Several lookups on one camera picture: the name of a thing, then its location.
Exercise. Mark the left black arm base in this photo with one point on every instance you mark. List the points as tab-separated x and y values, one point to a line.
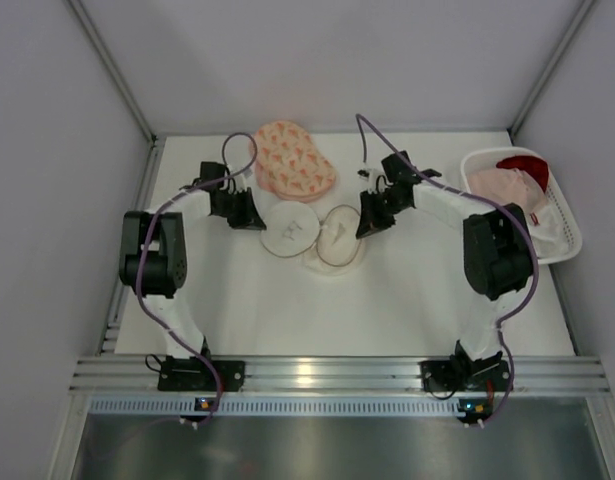
192	375

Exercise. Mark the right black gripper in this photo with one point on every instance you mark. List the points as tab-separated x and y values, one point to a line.
379	203

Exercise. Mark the pink floral laundry bag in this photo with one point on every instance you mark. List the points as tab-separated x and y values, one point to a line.
289	165

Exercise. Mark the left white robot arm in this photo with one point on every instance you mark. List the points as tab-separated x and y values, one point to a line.
153	259

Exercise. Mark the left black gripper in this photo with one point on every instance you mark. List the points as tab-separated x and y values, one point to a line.
238	204

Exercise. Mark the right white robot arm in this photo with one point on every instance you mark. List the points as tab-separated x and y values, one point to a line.
498	257

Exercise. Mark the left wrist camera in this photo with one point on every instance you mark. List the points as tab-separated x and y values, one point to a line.
239	183

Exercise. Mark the aluminium mounting rail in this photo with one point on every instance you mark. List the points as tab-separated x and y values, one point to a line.
572	376

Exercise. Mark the white slotted cable duct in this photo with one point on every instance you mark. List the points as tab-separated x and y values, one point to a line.
288	406

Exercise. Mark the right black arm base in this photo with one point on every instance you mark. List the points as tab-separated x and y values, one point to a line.
444	378

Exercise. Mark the white round mesh laundry bag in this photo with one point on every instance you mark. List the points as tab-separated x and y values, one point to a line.
325	245

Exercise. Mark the white plastic laundry basket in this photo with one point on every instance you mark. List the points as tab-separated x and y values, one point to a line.
553	229

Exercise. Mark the red garment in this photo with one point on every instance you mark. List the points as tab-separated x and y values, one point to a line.
535	167

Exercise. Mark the pink garment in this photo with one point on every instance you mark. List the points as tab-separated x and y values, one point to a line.
508	186

